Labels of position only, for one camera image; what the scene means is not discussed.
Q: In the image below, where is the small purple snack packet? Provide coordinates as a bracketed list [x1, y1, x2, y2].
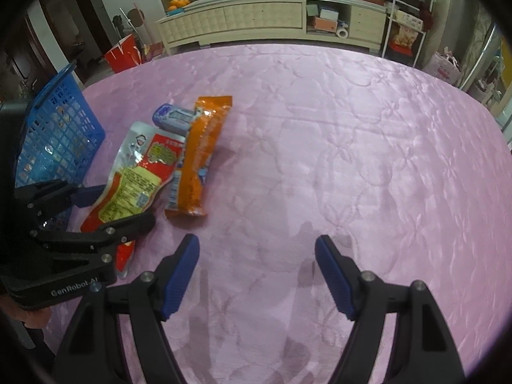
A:
[153, 103, 197, 137]

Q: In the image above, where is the blue plastic basket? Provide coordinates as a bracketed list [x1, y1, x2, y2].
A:
[15, 63, 107, 233]

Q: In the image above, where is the orange flat box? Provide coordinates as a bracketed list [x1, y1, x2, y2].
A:
[313, 16, 339, 33]

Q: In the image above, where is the red and silver snack pouch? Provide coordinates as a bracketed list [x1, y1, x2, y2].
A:
[80, 121, 187, 278]

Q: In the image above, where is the white metal rack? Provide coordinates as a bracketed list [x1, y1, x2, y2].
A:
[380, 0, 436, 68]

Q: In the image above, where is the person's left hand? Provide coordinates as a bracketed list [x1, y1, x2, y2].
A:
[0, 294, 52, 331]

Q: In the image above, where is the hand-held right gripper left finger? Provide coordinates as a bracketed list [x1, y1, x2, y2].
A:
[54, 234, 201, 384]

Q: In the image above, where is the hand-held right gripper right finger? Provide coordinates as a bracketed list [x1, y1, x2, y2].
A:
[315, 235, 467, 384]

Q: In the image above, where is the red paper bag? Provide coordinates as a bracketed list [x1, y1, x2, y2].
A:
[104, 34, 144, 75]

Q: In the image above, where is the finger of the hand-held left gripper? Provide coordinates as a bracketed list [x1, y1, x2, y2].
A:
[30, 211, 156, 265]
[14, 179, 107, 228]

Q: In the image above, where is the orange snack packet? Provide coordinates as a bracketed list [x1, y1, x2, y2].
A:
[164, 95, 233, 219]

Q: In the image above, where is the chrome pole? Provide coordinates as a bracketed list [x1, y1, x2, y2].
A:
[460, 24, 499, 92]

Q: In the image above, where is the printed snack bag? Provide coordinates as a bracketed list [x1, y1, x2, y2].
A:
[390, 24, 420, 49]

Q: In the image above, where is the pink plastic bag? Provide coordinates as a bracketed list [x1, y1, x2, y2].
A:
[424, 50, 462, 86]

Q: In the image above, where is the dark wooden door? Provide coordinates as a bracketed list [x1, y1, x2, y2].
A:
[24, 0, 108, 89]

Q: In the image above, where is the pink floral tablecloth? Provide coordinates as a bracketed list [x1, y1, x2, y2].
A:
[42, 44, 512, 384]

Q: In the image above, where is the cream sideboard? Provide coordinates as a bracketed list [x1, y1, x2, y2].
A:
[156, 0, 388, 57]

